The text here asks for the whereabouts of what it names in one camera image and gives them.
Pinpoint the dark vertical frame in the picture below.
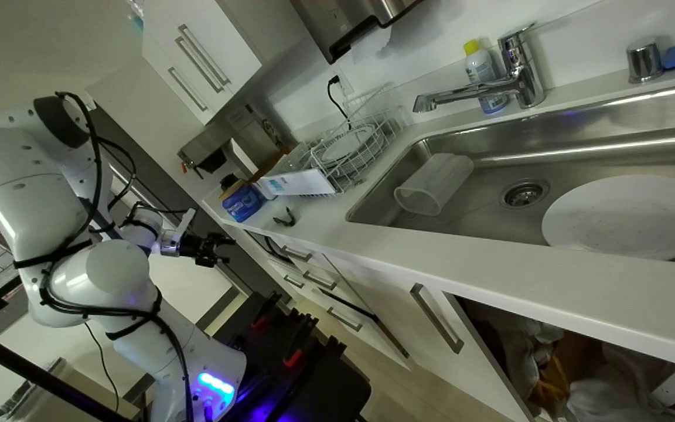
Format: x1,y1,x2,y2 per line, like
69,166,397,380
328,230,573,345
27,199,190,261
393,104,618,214
86,104,267,305

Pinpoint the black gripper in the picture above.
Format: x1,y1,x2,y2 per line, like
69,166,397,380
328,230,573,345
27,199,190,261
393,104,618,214
175,230,236,272

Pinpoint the white wall cabinet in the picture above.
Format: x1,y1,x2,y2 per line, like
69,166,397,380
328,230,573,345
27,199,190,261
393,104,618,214
138,0,265,127

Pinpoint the steel paper towel dispenser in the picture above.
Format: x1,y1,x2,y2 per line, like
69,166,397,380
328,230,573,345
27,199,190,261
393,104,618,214
289,0,427,65

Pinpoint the open cardboard box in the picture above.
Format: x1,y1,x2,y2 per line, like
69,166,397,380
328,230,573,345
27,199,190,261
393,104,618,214
250,150,297,183

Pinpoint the long white box blue label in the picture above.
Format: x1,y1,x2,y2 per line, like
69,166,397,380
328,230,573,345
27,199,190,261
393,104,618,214
253,166,340,204

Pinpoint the white cabinet door bar handle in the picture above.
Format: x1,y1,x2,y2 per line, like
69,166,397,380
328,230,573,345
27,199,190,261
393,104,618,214
323,254,538,422

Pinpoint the white drawer with bar handle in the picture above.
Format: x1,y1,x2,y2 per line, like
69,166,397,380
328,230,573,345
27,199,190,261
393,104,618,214
304,289,415,370
245,227,350,286
275,258,384,324

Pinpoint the chrome faucet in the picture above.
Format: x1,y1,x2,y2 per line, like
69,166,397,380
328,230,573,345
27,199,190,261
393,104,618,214
411,24,552,116

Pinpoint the black power cable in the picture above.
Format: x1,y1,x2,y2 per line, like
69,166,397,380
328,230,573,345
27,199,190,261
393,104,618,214
323,74,357,131

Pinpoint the blue Maxwell House coffee can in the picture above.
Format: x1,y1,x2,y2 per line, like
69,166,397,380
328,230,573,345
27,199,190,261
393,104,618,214
220,180,269,225

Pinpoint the stainless steel sink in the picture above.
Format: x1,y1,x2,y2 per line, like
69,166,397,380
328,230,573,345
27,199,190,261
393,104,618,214
344,79,675,265

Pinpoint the black robot table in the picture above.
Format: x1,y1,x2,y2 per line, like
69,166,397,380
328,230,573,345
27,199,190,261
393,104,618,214
211,291,375,422

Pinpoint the brown paper bag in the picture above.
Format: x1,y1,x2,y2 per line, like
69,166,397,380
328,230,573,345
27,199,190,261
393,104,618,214
528,336,590,417

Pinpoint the white wall outlet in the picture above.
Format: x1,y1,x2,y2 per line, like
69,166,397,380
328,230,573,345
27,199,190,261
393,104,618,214
323,71,350,101

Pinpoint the black tripod stand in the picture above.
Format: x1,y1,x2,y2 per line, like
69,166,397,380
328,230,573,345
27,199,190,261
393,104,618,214
0,277,133,422

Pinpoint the white plastic bag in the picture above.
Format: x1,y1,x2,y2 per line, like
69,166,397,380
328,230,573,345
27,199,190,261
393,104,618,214
562,343,675,422

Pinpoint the white round plate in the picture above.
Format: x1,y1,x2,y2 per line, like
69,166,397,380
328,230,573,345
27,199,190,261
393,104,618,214
540,170,675,263

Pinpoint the small metal cup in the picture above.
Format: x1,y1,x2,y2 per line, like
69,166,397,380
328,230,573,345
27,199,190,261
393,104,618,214
625,40,667,86

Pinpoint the steel coffee machine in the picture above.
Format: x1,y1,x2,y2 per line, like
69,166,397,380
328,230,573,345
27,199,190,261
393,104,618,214
175,101,297,179

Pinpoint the white wire dish rack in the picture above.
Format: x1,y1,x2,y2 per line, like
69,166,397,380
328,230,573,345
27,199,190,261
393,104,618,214
297,79,409,195

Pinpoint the dish soap bottle yellow cap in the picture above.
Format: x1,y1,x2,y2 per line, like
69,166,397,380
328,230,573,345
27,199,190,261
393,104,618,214
463,37,513,116

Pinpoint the translucent plastic cup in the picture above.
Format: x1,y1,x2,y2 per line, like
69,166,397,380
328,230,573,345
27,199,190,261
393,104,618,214
391,150,479,221

